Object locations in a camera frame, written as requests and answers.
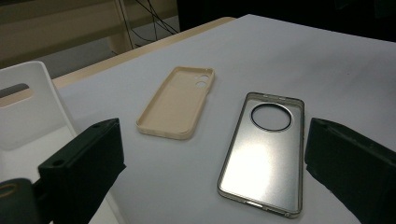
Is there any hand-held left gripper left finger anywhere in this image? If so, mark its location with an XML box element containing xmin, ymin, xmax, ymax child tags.
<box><xmin>37</xmin><ymin>117</ymin><xmax>127</xmax><ymax>224</ymax></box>

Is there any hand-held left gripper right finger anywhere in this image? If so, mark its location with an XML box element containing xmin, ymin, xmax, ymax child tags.
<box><xmin>304</xmin><ymin>117</ymin><xmax>396</xmax><ymax>224</ymax></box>

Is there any white plastic storage bin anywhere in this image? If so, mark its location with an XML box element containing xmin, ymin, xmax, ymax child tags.
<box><xmin>0</xmin><ymin>61</ymin><xmax>127</xmax><ymax>224</ymax></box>

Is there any clear phone case with ring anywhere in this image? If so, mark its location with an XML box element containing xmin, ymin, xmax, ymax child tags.
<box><xmin>217</xmin><ymin>91</ymin><xmax>305</xmax><ymax>219</ymax></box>

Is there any beige phone case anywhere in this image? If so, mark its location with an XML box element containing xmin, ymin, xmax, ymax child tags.
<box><xmin>135</xmin><ymin>65</ymin><xmax>217</xmax><ymax>141</ymax></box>

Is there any beige wooden bench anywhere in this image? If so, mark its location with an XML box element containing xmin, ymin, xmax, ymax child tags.
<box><xmin>0</xmin><ymin>0</ymin><xmax>178</xmax><ymax>69</ymax></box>

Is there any tangle of black cables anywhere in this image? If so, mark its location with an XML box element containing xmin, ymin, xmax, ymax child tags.
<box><xmin>118</xmin><ymin>0</ymin><xmax>180</xmax><ymax>50</ymax></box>

